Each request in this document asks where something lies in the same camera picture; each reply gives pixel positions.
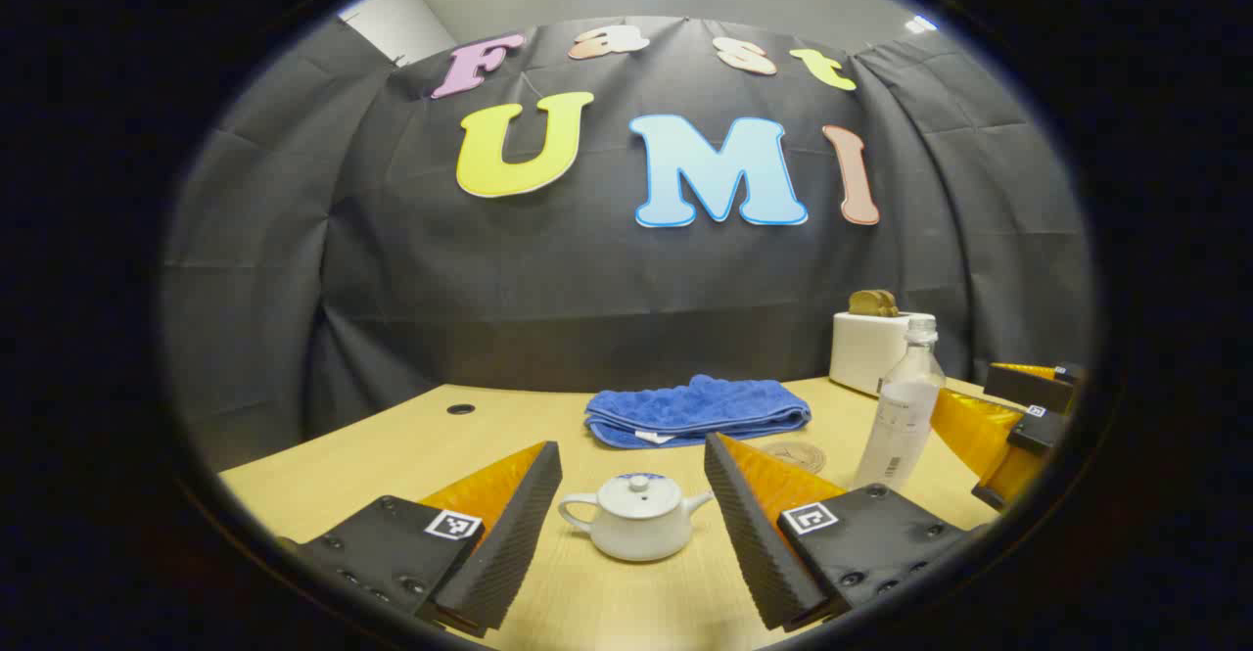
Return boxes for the round wooden coaster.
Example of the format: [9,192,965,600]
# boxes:
[760,441,828,477]

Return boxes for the folded blue towel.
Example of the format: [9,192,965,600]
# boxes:
[584,374,812,450]

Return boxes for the white toaster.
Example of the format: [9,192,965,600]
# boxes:
[829,310,936,398]

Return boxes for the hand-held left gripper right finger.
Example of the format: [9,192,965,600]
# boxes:
[703,432,990,633]

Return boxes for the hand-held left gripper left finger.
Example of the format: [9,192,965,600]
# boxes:
[279,441,565,637]

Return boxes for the black backdrop cloth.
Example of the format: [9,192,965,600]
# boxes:
[162,15,1095,471]

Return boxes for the white teacup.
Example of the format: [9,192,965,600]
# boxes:
[558,473,716,563]

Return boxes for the clear water bottle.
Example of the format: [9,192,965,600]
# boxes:
[854,316,947,492]

